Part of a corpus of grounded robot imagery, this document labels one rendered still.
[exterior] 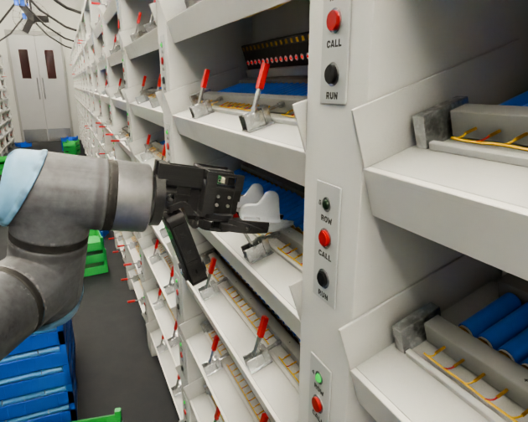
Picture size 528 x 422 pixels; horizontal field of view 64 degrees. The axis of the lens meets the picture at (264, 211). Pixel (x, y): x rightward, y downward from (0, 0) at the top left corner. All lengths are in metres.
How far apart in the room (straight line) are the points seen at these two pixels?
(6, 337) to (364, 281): 0.36
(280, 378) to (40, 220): 0.42
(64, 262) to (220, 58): 0.64
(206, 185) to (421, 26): 0.31
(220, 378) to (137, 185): 0.61
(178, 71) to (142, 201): 0.53
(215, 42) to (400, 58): 0.71
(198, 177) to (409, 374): 0.34
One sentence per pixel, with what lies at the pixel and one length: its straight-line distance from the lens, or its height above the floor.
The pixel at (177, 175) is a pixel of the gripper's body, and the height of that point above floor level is 1.05.
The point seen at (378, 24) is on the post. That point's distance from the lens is 0.36.
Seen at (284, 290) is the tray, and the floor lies 0.90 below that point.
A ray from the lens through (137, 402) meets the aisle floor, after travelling 1.83.
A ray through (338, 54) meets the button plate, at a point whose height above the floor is 1.19.
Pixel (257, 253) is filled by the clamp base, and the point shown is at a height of 0.92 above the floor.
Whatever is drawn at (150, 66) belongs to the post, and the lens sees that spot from 1.71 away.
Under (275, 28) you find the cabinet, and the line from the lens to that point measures 0.96.
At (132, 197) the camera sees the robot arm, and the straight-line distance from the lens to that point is 0.53.
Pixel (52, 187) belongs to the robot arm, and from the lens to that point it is 0.52.
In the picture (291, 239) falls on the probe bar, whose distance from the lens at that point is 0.63.
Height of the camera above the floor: 1.16
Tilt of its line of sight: 17 degrees down
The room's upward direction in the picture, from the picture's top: straight up
